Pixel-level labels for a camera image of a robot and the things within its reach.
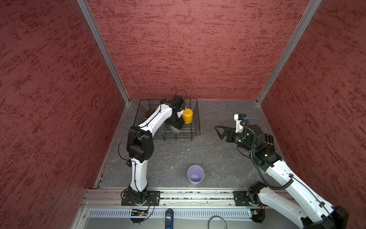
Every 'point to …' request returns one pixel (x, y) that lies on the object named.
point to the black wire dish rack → (192, 130)
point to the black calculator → (268, 139)
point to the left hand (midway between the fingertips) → (174, 127)
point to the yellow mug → (187, 115)
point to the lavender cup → (195, 173)
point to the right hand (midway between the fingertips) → (219, 131)
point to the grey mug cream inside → (174, 130)
